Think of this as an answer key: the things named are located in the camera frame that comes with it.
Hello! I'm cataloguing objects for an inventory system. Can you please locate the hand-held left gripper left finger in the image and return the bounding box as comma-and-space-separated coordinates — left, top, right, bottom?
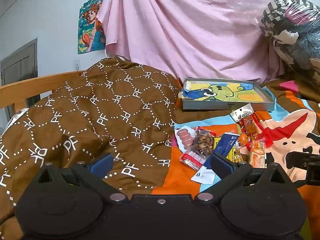
37, 153, 129, 204

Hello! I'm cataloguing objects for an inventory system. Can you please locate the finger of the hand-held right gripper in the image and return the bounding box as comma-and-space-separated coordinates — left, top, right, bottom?
286, 151, 320, 167
307, 162, 320, 186

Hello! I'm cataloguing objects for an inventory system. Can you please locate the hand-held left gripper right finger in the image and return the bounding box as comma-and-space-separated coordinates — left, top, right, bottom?
194, 152, 288, 203

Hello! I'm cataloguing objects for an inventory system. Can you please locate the blue snack packet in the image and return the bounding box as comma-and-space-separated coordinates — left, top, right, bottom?
212, 132, 241, 159

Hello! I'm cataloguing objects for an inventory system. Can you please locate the dark dried meat packet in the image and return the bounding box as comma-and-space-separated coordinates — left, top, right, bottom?
191, 127, 216, 156

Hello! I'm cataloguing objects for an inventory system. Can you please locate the red snack packet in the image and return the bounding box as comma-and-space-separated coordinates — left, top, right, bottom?
180, 150, 208, 171

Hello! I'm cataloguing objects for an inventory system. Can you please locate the orange mandarin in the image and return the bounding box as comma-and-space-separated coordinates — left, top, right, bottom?
237, 134, 251, 147

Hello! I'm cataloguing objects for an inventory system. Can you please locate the braised meat snack packet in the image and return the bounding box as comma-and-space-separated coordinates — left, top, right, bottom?
230, 105, 274, 148

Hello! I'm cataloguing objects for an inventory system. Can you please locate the grey box with cartoon drawing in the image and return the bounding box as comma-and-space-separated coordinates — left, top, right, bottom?
178, 78, 276, 112

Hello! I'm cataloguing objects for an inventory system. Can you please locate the yellow snack packet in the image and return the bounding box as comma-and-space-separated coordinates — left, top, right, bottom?
229, 146, 243, 163

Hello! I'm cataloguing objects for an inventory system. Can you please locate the white sachet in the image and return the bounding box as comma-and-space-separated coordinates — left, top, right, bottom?
190, 164, 221, 184

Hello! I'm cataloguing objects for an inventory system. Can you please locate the pink sausages vacuum packet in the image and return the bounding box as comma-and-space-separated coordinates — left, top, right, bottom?
174, 127, 198, 155

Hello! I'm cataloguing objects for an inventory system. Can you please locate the brown patterned quilt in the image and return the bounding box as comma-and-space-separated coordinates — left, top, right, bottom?
0, 56, 183, 240

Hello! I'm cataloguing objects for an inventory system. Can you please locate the white patterned pillow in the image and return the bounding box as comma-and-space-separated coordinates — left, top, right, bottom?
4, 107, 31, 132

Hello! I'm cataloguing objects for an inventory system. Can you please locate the grey panel door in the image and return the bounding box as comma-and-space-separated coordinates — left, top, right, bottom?
0, 38, 38, 120

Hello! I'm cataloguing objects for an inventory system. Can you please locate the clear plastic bag of clothes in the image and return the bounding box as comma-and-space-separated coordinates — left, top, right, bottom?
226, 0, 320, 82

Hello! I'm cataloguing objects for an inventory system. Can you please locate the pink hanging bedsheet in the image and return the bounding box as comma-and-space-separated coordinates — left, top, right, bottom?
96, 0, 302, 86

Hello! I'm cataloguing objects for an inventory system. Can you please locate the wooden bed rail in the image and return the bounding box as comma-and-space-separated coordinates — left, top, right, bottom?
0, 70, 87, 111

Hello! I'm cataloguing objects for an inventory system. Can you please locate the cartoon wall poster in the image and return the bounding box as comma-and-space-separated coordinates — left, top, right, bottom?
77, 0, 111, 55

